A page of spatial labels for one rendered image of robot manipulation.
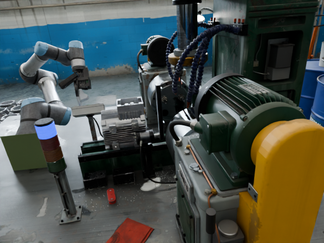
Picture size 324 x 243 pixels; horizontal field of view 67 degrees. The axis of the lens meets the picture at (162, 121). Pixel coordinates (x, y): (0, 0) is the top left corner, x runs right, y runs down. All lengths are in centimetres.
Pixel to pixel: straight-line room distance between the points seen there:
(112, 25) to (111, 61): 89
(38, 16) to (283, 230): 676
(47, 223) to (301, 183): 91
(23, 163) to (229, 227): 116
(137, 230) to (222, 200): 48
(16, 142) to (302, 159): 127
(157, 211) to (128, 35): 584
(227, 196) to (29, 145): 109
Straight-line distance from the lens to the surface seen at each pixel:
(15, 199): 131
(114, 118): 114
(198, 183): 58
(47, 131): 88
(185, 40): 110
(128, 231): 97
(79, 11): 670
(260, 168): 45
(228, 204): 56
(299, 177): 48
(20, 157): 147
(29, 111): 148
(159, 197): 109
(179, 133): 87
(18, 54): 728
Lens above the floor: 153
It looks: 25 degrees down
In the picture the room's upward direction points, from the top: 4 degrees counter-clockwise
